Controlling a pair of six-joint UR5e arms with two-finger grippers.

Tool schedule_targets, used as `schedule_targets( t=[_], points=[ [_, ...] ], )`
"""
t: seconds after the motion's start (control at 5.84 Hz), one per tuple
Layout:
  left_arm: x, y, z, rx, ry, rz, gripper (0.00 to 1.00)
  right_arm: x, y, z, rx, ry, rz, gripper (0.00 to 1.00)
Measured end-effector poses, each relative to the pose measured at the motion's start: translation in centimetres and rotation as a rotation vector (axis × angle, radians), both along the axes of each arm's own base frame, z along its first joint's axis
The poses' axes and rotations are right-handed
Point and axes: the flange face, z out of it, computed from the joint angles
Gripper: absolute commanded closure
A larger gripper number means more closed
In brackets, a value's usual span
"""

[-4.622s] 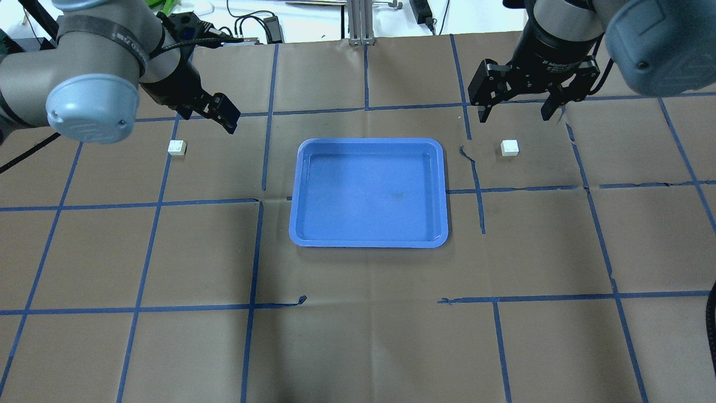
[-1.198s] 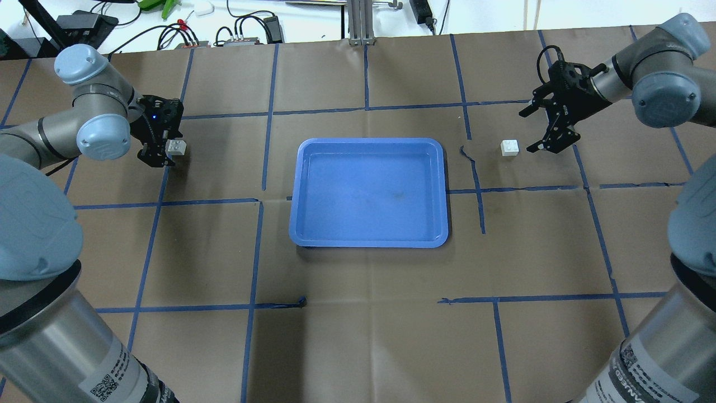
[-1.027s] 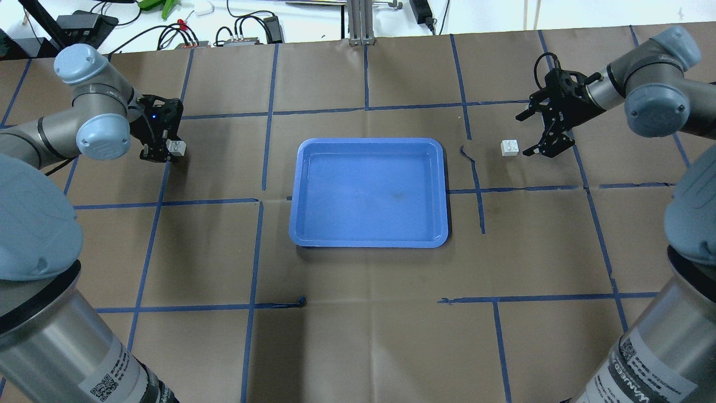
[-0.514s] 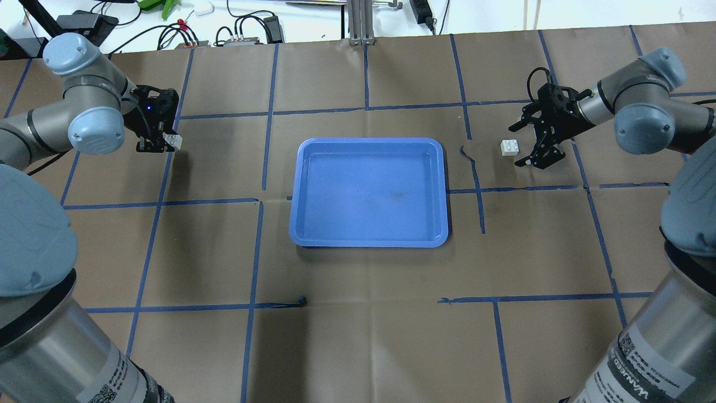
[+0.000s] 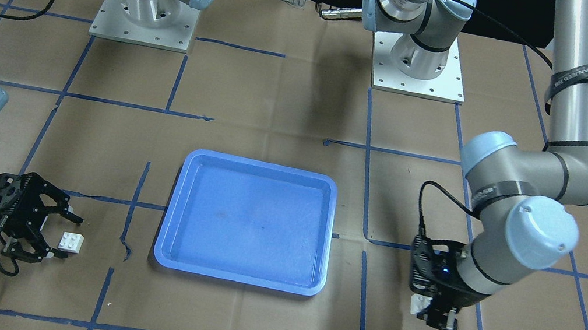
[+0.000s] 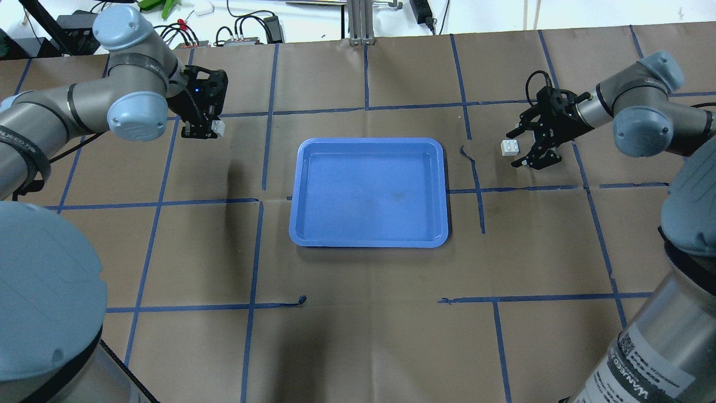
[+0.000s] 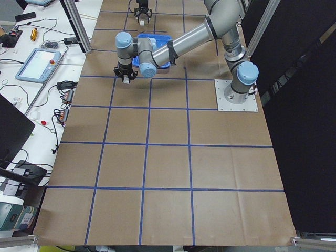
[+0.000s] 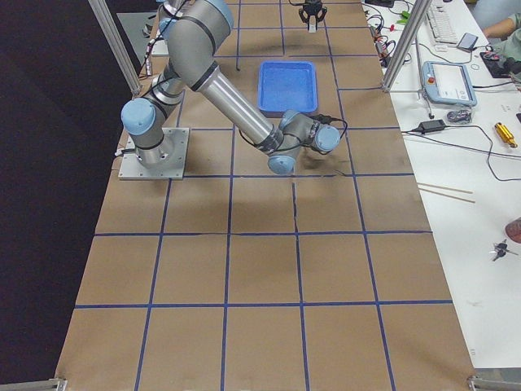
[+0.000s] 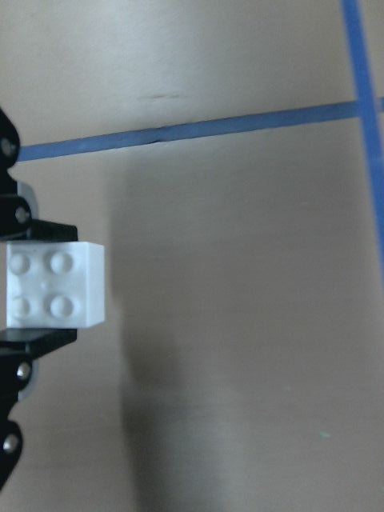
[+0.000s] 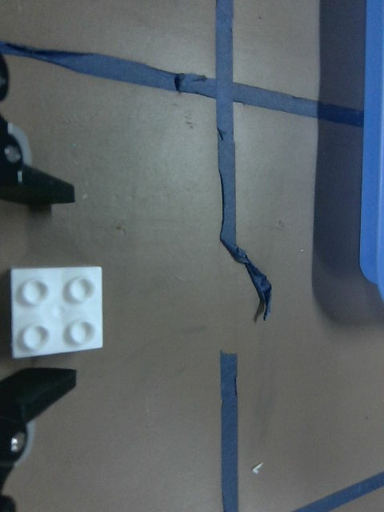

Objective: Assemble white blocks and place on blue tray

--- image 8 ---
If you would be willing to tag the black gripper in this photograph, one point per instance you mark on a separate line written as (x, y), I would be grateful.
(311, 6)

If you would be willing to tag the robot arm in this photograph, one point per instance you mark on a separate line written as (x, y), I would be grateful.
(193, 35)

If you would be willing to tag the blue plastic tray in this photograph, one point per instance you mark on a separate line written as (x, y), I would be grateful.
(284, 85)

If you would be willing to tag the white keyboard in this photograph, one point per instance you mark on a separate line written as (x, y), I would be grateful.
(440, 25)

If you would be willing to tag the teach pendant tablet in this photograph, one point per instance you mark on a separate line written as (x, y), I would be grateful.
(448, 84)

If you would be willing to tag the black smartphone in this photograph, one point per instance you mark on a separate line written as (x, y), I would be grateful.
(467, 42)

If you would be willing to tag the black power adapter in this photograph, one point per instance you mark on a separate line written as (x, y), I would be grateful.
(431, 126)

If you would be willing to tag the wooden chopsticks pair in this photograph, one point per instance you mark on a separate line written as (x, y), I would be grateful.
(448, 192)

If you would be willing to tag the brown paper table cover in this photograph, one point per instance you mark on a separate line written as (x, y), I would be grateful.
(238, 279)

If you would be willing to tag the bunch of keys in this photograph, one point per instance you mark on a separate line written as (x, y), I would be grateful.
(500, 250)

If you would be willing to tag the aluminium frame post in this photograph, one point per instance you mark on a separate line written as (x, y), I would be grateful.
(418, 12)

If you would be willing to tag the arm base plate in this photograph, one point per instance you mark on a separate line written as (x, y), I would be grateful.
(166, 161)

